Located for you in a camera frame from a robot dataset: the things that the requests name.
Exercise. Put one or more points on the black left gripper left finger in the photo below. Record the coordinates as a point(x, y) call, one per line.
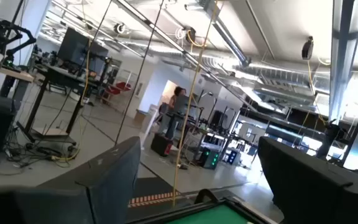
point(98, 186)

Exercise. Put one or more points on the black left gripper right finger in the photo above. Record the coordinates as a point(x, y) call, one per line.
point(315, 193)

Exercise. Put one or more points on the black box with red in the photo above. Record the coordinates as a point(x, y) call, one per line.
point(160, 144)

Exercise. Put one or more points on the computer with blue lights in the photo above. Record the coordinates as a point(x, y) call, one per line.
point(233, 157)

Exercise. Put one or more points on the person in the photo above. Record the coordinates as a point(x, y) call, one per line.
point(171, 127)

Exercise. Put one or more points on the red chair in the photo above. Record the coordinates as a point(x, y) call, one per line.
point(124, 86)
point(112, 90)

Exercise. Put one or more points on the black rolling desk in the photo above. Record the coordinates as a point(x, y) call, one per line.
point(36, 105)

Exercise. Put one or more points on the computer with green lights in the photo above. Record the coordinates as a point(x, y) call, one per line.
point(209, 158)

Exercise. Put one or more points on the large dark monitor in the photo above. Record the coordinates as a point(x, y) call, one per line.
point(73, 46)

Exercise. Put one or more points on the wooden background table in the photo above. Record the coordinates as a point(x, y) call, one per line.
point(11, 72)

